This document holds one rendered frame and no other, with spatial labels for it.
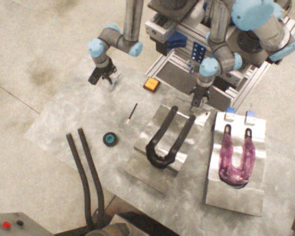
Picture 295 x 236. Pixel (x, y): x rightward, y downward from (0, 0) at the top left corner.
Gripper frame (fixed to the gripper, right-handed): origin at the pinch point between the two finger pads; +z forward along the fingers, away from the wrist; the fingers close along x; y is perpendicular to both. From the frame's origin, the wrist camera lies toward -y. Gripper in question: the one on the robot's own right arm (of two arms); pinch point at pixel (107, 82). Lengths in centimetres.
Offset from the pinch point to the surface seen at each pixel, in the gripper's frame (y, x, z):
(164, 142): -6, -51, -6
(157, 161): -16, -54, -2
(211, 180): -5, -80, -6
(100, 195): -46, -45, -7
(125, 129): -13.1, -26.7, 5.3
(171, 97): 16.4, -36.0, -3.7
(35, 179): -90, 27, 85
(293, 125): 99, -111, 86
